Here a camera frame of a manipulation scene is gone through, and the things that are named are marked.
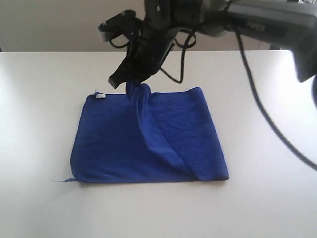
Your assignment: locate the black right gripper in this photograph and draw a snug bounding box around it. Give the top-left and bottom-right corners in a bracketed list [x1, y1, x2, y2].
[108, 22, 177, 88]

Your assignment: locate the blue microfiber cloth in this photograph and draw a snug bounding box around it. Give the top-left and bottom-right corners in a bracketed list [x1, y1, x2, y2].
[51, 80, 230, 185]

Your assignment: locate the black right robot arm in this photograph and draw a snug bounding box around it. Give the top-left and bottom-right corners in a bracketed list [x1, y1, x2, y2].
[100, 0, 317, 88]

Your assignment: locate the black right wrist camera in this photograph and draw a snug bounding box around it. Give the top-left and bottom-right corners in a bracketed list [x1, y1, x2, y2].
[98, 10, 143, 42]

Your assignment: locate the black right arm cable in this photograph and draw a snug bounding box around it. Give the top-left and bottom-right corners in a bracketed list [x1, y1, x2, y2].
[108, 0, 317, 172]

